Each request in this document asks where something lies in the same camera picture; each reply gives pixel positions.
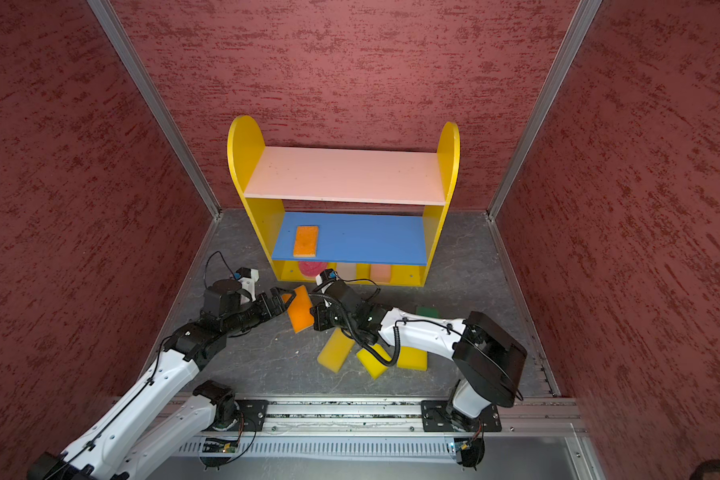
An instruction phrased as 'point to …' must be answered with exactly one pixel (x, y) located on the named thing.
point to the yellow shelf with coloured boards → (376, 211)
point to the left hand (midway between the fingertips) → (286, 305)
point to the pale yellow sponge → (336, 351)
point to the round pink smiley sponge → (312, 268)
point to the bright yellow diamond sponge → (374, 366)
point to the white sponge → (347, 270)
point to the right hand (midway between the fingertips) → (309, 318)
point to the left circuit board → (215, 445)
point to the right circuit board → (462, 443)
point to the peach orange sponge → (381, 273)
